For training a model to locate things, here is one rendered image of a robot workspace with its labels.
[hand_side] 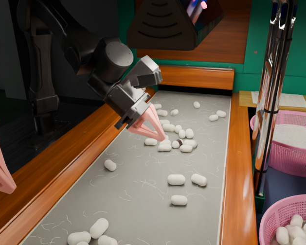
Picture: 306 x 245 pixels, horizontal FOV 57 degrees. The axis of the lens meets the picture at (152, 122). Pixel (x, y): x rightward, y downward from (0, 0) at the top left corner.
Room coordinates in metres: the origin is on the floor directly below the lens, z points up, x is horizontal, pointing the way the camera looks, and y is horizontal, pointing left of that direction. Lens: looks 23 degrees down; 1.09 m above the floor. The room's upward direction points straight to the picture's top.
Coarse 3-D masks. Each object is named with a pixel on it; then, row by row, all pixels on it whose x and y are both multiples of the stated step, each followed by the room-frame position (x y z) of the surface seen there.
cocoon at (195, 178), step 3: (195, 174) 0.50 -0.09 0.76; (192, 177) 0.49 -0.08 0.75; (195, 177) 0.49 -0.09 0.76; (198, 177) 0.49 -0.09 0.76; (201, 177) 0.48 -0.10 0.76; (204, 177) 0.48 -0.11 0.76; (192, 180) 0.49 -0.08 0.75; (195, 180) 0.48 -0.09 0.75; (198, 180) 0.48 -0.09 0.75; (201, 180) 0.48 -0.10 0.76; (204, 180) 0.48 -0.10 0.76; (198, 183) 0.48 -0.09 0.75; (201, 183) 0.48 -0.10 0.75; (204, 183) 0.48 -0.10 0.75
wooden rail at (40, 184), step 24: (96, 120) 0.77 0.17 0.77; (72, 144) 0.62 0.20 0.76; (96, 144) 0.63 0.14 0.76; (24, 168) 0.51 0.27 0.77; (48, 168) 0.51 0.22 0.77; (72, 168) 0.52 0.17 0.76; (0, 192) 0.43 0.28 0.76; (24, 192) 0.43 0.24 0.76; (48, 192) 0.44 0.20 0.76; (0, 216) 0.36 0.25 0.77; (24, 216) 0.37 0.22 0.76; (0, 240) 0.32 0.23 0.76
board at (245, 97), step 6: (240, 90) 1.03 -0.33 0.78; (240, 96) 0.96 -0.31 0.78; (246, 96) 0.96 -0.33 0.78; (240, 102) 0.90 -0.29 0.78; (246, 102) 0.90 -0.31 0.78; (252, 102) 0.90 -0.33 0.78; (282, 108) 0.85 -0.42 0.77; (288, 108) 0.85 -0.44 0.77; (294, 108) 0.84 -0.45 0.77; (300, 108) 0.84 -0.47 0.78
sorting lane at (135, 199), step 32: (160, 96) 1.07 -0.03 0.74; (192, 96) 1.07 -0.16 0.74; (192, 128) 0.77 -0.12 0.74; (224, 128) 0.77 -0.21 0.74; (96, 160) 0.58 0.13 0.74; (128, 160) 0.58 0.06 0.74; (160, 160) 0.58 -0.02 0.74; (192, 160) 0.58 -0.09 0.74; (224, 160) 0.58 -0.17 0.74; (96, 192) 0.46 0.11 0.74; (128, 192) 0.46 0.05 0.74; (160, 192) 0.46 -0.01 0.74; (192, 192) 0.46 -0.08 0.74; (64, 224) 0.37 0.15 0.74; (128, 224) 0.37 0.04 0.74; (160, 224) 0.37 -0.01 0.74; (192, 224) 0.37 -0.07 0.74
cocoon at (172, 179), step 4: (168, 176) 0.49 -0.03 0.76; (172, 176) 0.49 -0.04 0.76; (176, 176) 0.49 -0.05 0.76; (180, 176) 0.49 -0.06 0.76; (168, 180) 0.48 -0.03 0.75; (172, 180) 0.48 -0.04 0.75; (176, 180) 0.48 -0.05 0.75; (180, 180) 0.48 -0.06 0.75; (184, 180) 0.48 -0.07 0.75; (172, 184) 0.48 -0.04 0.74; (176, 184) 0.48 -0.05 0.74; (180, 184) 0.48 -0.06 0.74
